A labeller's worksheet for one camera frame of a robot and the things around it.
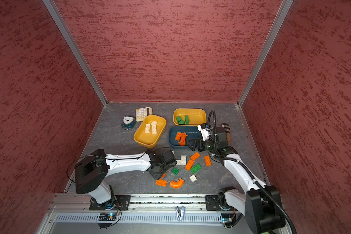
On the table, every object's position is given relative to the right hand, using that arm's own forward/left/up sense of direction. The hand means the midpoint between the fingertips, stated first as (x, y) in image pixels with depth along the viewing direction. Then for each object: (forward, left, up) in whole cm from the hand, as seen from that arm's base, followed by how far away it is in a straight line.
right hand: (190, 144), depth 81 cm
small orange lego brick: (-15, +15, -5) cm, 22 cm away
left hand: (-12, +15, -13) cm, 23 cm away
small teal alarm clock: (+24, +43, -9) cm, 50 cm away
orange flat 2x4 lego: (-17, +17, -13) cm, 27 cm away
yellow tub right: (+31, -2, -13) cm, 33 cm away
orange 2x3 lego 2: (-1, -4, -14) cm, 14 cm away
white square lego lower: (-15, -1, -14) cm, 20 cm away
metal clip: (-31, +7, -11) cm, 33 cm away
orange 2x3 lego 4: (+13, +7, -13) cm, 20 cm away
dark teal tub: (+17, -4, -14) cm, 22 cm away
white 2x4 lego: (+19, +24, -12) cm, 33 cm away
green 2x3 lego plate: (-9, -3, -13) cm, 16 cm away
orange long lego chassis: (+11, +4, -13) cm, 17 cm away
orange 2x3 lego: (-7, 0, -14) cm, 15 cm away
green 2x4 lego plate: (+28, 0, -13) cm, 31 cm away
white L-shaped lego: (-5, +4, -12) cm, 14 cm away
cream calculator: (+34, +36, -10) cm, 50 cm away
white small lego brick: (+25, +25, -12) cm, 37 cm away
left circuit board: (-32, +43, -14) cm, 56 cm away
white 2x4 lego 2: (+20, +29, -12) cm, 37 cm away
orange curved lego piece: (-18, +8, -14) cm, 24 cm away
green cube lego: (+25, +5, -12) cm, 28 cm away
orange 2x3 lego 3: (-4, -12, -14) cm, 19 cm away
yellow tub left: (+10, +26, -11) cm, 30 cm away
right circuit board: (-34, -17, -15) cm, 40 cm away
